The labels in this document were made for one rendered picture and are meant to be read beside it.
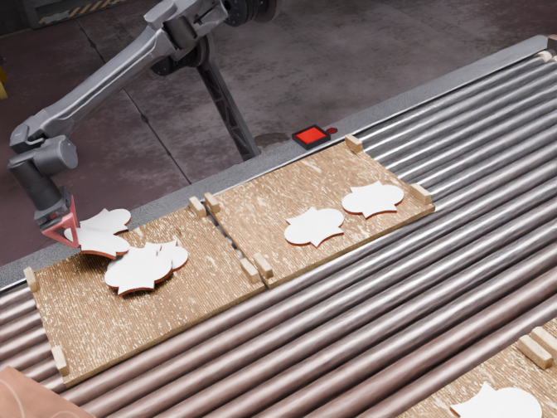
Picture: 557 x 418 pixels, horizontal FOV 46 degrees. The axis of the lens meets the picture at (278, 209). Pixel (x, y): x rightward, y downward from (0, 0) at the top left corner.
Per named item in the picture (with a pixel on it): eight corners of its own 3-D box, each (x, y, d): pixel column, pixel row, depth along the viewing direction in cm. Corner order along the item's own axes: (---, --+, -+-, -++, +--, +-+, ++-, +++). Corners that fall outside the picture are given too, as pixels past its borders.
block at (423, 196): (409, 193, 146) (408, 183, 145) (415, 190, 147) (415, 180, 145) (425, 206, 142) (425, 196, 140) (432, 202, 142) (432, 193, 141)
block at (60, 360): (55, 357, 122) (50, 347, 120) (65, 353, 123) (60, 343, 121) (62, 379, 118) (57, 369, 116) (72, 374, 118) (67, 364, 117)
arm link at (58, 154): (41, 153, 138) (14, 126, 131) (88, 135, 135) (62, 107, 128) (32, 196, 130) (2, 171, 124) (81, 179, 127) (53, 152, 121)
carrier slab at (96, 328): (27, 280, 144) (25, 275, 143) (197, 206, 156) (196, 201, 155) (66, 389, 118) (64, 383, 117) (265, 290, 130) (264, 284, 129)
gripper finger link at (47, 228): (90, 228, 138) (66, 193, 134) (91, 244, 132) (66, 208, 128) (61, 244, 138) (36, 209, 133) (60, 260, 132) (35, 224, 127)
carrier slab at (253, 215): (204, 206, 156) (202, 200, 155) (348, 144, 168) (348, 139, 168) (270, 289, 130) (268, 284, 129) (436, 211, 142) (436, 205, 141)
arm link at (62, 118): (191, 34, 142) (167, -6, 134) (203, 43, 139) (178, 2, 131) (35, 160, 138) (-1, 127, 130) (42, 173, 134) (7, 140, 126)
